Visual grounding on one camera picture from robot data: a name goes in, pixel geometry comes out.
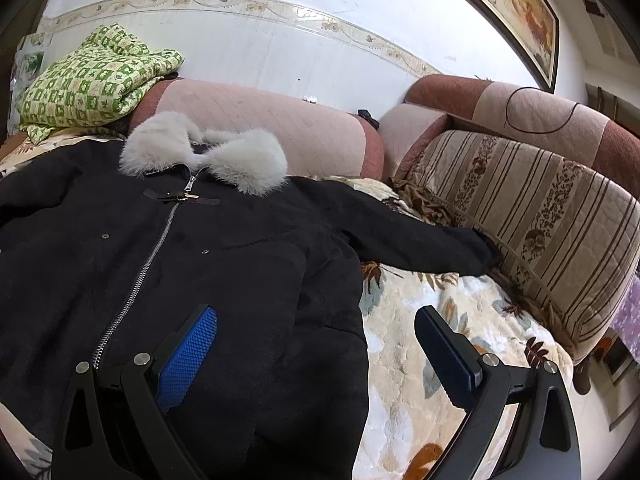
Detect framed floral painting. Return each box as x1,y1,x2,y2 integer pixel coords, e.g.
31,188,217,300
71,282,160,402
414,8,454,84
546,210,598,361
415,0,560,88

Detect leaf print plush blanket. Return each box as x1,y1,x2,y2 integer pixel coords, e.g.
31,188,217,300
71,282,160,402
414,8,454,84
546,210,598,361
0,125,576,480

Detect striped floral sofa cushion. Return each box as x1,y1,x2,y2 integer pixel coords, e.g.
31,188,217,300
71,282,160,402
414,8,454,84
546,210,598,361
395,130,640,363

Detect brown fringed cloth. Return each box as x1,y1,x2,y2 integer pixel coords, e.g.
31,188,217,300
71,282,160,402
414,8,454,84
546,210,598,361
392,177,453,223

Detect small pink sofa cushion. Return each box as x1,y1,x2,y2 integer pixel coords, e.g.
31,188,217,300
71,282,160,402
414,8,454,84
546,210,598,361
377,102,451,173

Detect purple cloth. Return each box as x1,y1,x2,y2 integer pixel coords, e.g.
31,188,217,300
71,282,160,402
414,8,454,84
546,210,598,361
610,275,640,343

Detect black coat with fur collar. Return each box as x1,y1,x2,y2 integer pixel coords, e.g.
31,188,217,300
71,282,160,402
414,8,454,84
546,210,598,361
0,112,503,480

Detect printed plastic bag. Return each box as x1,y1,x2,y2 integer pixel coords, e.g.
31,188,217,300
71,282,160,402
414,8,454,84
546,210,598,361
10,32,53,126

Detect green checkered quilt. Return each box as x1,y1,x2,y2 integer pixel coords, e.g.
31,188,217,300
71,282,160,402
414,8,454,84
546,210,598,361
17,25,186,143

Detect thin black cable loop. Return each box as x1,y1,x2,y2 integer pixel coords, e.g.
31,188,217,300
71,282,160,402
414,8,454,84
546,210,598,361
502,86,582,134

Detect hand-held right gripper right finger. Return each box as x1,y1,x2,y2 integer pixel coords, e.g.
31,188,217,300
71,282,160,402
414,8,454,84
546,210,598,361
414,305,583,480

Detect pink sofa backrest cushion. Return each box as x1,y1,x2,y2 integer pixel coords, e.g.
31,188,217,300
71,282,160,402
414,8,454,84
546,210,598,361
127,79,386,181

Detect pink and brown sofa backrest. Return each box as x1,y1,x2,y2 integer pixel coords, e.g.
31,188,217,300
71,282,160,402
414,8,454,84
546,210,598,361
405,74,640,186

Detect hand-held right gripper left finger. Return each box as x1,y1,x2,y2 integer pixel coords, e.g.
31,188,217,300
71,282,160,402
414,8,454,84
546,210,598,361
50,304,219,480

